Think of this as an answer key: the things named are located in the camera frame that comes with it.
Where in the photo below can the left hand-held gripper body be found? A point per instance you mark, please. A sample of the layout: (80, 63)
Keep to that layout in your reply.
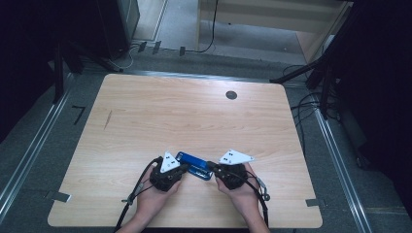
(169, 163)

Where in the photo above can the black plug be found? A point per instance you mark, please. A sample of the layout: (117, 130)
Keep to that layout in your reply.
(142, 46)
(156, 47)

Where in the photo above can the black cabinet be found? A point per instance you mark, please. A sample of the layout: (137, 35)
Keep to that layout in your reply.
(120, 26)

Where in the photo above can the metal floor rail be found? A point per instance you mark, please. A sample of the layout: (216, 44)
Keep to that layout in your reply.
(30, 152)
(340, 165)

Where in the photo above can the light wooden furniture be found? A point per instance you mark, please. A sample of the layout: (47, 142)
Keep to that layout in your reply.
(275, 16)

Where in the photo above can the blue stapler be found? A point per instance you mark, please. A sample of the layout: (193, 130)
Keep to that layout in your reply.
(194, 160)

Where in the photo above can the person's left hand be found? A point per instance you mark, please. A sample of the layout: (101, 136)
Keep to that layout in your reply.
(150, 202)

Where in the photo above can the black metal stand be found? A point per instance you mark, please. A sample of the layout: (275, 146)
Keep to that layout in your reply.
(325, 93)
(59, 74)

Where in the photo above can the round black table grommet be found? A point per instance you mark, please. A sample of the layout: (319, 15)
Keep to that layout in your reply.
(231, 95)

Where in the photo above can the metal floor strip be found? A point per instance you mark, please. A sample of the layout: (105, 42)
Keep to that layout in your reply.
(194, 76)

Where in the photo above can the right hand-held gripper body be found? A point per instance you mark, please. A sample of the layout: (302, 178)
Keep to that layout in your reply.
(234, 157)

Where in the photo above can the dark curtain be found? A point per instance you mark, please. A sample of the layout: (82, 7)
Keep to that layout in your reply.
(385, 97)
(29, 48)

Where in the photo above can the person's right hand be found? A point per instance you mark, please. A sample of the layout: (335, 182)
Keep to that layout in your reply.
(246, 200)

